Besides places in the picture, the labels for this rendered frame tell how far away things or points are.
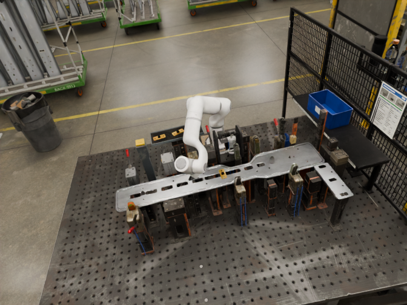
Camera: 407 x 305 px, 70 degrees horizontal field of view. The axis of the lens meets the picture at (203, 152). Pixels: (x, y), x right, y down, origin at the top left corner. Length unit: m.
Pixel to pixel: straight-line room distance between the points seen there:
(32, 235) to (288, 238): 2.55
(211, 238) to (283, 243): 0.45
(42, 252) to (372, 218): 2.84
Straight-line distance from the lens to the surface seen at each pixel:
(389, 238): 2.16
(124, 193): 1.97
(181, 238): 2.00
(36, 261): 3.31
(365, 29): 4.00
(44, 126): 4.30
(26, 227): 3.65
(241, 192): 1.76
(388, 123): 2.08
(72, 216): 2.44
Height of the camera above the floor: 2.39
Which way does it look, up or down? 42 degrees down
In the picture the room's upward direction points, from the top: 9 degrees counter-clockwise
